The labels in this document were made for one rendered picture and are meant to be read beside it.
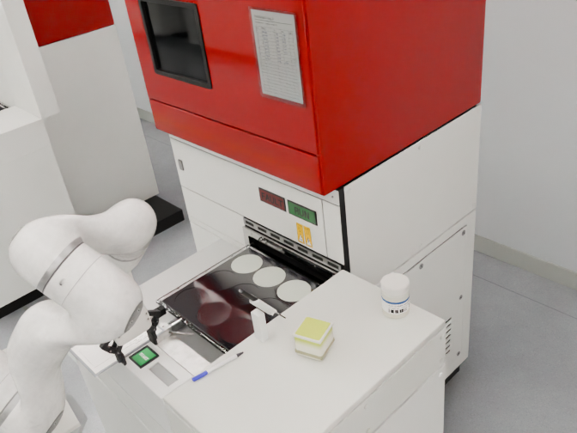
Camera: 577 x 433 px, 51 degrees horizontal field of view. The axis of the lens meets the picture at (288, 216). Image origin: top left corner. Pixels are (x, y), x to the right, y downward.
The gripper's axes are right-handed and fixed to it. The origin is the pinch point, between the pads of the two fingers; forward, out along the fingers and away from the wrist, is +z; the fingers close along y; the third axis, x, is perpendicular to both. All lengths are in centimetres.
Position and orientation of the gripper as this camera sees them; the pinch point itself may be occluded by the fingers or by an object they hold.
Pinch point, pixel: (137, 350)
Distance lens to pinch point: 162.6
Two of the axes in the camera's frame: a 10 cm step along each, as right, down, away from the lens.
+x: 6.9, 3.1, -6.6
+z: 1.2, 8.5, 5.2
